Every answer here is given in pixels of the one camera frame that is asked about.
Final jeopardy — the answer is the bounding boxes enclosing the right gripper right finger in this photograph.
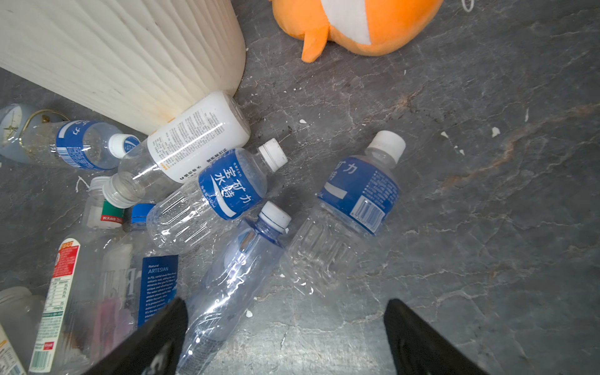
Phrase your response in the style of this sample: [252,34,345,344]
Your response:
[384,298,487,375]

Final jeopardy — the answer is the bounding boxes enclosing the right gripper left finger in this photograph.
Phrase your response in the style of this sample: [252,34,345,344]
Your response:
[85,297,188,375]

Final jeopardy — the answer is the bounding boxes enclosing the red label clear bottle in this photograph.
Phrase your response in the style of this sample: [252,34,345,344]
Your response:
[28,177,124,374]

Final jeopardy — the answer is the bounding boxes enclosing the tall clear bluish bottle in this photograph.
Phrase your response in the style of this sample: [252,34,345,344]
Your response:
[176,202,291,374]

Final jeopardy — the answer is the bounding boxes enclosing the small blue label bottle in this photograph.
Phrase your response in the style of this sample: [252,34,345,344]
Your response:
[281,131,406,297]

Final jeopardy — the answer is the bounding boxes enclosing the white ribbed trash bin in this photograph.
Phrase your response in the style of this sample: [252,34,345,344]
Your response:
[1,1,246,134]

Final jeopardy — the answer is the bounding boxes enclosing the blue cap artesian bottle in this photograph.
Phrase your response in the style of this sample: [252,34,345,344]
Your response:
[89,203,178,364]

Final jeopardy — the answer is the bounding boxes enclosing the clear bottle blue label middle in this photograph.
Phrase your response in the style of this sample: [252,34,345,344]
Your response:
[147,138,288,253]

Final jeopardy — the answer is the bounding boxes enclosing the clear bottle blue label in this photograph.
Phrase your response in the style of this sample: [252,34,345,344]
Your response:
[21,120,140,171]
[147,138,288,253]

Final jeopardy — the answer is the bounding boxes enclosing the white label wide bottle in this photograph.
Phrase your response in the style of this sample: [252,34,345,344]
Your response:
[102,92,251,209]

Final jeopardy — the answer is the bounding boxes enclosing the clear bottle blue label left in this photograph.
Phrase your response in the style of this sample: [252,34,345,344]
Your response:
[21,120,140,171]

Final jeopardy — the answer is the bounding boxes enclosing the orange shark plush toy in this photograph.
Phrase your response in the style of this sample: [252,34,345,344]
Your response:
[271,0,443,63]

